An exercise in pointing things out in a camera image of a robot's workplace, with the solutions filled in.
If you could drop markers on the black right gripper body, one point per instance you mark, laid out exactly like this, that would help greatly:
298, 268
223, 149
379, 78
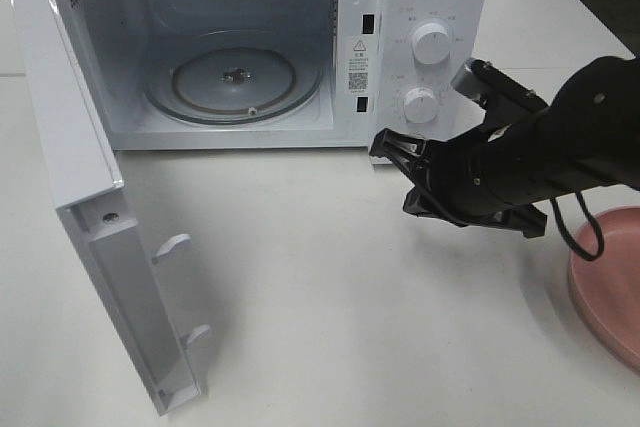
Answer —
494, 183

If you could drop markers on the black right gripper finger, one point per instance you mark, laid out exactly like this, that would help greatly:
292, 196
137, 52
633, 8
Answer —
424, 203
409, 154

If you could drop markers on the pink round plate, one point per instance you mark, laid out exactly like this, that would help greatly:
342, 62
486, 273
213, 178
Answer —
605, 291

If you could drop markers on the white microwave door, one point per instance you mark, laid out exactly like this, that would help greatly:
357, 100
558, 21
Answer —
88, 190

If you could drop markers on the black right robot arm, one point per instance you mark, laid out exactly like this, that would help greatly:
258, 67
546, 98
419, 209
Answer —
591, 128

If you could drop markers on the lower white timer knob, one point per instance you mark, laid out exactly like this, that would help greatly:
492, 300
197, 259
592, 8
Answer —
420, 105

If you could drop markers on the upper white power knob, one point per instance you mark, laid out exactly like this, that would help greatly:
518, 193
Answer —
431, 42

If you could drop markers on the glass microwave turntable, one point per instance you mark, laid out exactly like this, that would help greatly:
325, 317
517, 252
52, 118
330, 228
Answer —
234, 77

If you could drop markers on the white microwave oven body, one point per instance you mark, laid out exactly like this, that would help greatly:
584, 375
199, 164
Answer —
369, 67

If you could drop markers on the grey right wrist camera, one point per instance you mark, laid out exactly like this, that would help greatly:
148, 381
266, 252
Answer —
468, 81

